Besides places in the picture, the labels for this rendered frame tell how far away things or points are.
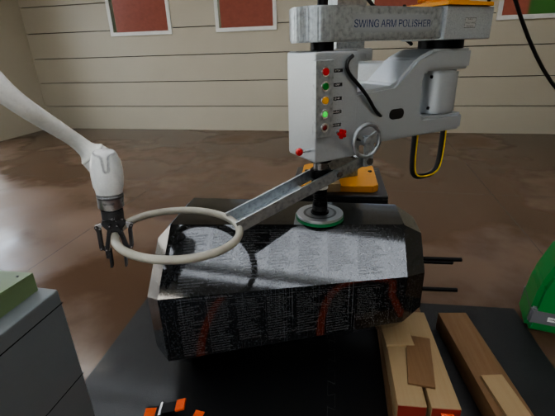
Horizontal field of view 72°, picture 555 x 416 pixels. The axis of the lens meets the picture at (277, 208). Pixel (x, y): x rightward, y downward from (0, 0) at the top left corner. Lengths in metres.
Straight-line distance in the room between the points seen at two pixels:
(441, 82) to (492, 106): 6.12
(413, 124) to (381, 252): 0.60
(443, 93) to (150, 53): 7.34
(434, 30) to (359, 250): 0.97
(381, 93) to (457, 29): 0.45
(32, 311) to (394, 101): 1.58
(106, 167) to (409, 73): 1.26
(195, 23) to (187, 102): 1.53
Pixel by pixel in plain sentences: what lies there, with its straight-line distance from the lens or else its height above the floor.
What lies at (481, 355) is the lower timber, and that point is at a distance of 2.30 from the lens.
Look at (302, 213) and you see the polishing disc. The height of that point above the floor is 0.87.
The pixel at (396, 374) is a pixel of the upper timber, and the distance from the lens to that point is 1.90.
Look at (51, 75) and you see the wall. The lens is 10.20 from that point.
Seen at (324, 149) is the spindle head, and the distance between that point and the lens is 1.56.
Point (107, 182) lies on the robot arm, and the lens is 1.42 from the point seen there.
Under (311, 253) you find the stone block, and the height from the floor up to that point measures 0.75.
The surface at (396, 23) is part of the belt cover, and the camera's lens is 1.72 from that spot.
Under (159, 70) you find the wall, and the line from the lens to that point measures 8.71.
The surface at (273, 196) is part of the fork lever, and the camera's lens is 1.68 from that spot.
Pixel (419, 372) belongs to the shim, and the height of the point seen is 0.26.
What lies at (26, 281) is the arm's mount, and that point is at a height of 0.86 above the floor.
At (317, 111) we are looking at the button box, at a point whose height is 1.35.
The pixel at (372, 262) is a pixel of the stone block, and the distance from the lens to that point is 1.70.
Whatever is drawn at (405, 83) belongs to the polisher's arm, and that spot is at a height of 1.42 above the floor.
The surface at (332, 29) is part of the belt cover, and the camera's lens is 1.53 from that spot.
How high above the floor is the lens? 1.58
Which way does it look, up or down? 23 degrees down
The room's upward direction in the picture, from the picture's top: 2 degrees counter-clockwise
